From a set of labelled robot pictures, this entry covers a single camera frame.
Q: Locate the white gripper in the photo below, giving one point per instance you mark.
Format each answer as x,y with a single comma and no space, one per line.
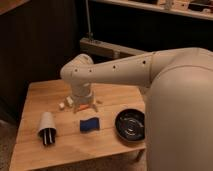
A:
82,94

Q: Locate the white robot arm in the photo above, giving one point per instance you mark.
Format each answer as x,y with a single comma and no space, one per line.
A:
179,105

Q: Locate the blue sponge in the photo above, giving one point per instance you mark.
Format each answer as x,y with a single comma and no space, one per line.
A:
89,124

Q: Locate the wooden table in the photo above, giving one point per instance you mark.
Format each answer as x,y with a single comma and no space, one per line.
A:
71,145

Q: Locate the white cup with black utensils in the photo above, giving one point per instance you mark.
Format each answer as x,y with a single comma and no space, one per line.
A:
47,129

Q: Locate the black bowl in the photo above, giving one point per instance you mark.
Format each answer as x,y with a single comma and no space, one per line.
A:
130,125

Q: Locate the long grey case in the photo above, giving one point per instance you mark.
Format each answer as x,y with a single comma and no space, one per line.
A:
104,49

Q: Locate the metal pole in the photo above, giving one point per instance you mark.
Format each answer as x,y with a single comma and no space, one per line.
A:
90,34

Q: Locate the wooden shelf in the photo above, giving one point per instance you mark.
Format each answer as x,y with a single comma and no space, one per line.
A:
176,7

